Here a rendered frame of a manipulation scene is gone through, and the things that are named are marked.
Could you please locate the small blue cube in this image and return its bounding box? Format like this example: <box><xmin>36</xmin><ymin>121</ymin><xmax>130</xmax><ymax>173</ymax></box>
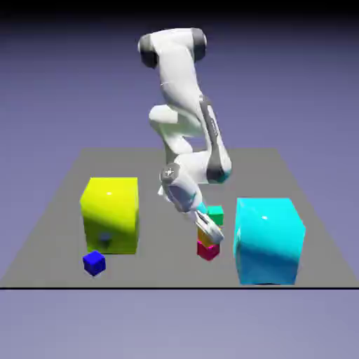
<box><xmin>82</xmin><ymin>250</ymin><xmax>107</xmax><ymax>277</ymax></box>

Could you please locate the small red cube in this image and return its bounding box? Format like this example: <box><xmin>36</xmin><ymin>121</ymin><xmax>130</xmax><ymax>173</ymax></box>
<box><xmin>196</xmin><ymin>240</ymin><xmax>221</xmax><ymax>262</ymax></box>

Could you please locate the large cyan box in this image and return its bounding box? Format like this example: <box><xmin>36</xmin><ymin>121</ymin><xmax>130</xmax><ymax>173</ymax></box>
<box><xmin>232</xmin><ymin>197</ymin><xmax>306</xmax><ymax>286</ymax></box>

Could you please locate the large yellow box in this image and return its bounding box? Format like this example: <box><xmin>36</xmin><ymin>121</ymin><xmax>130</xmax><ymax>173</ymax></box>
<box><xmin>79</xmin><ymin>176</ymin><xmax>140</xmax><ymax>255</ymax></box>

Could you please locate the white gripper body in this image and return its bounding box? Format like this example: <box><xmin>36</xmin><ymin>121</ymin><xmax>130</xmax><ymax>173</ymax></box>
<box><xmin>194</xmin><ymin>210</ymin><xmax>225</xmax><ymax>244</ymax></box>

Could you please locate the small green cube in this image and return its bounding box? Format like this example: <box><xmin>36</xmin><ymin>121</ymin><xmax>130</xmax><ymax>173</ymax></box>
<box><xmin>206</xmin><ymin>205</ymin><xmax>224</xmax><ymax>227</ymax></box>

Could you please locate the small orange cube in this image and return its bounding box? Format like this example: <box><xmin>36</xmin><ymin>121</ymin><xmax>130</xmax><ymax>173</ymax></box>
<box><xmin>197</xmin><ymin>226</ymin><xmax>221</xmax><ymax>249</ymax></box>

